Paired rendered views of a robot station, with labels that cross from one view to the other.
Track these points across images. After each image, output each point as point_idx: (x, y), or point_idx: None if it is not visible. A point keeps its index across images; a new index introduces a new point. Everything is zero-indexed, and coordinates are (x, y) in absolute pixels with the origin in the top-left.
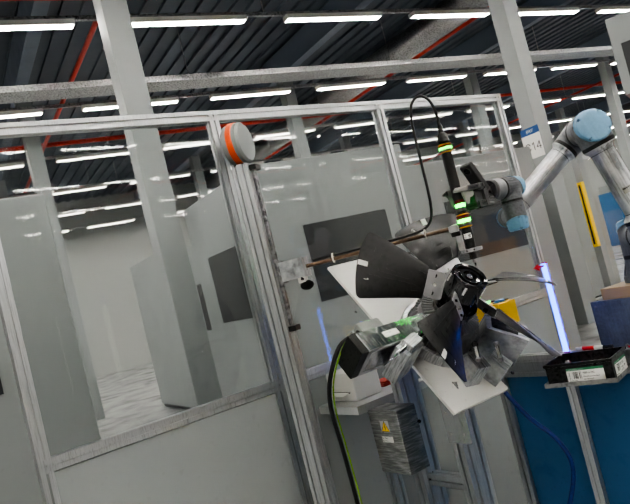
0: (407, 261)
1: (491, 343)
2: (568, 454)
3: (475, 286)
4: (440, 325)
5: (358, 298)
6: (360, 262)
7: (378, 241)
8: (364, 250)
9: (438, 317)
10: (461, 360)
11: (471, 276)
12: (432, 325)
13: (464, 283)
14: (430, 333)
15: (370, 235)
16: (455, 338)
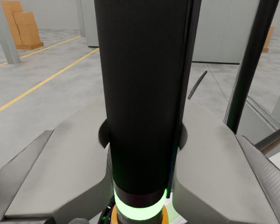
0: None
1: None
2: None
3: (100, 217)
4: (109, 162)
5: (275, 158)
6: (189, 93)
7: (194, 88)
8: (194, 86)
9: (110, 158)
10: (110, 198)
11: (110, 222)
12: (109, 152)
13: (110, 199)
14: (108, 151)
15: (202, 75)
16: (111, 188)
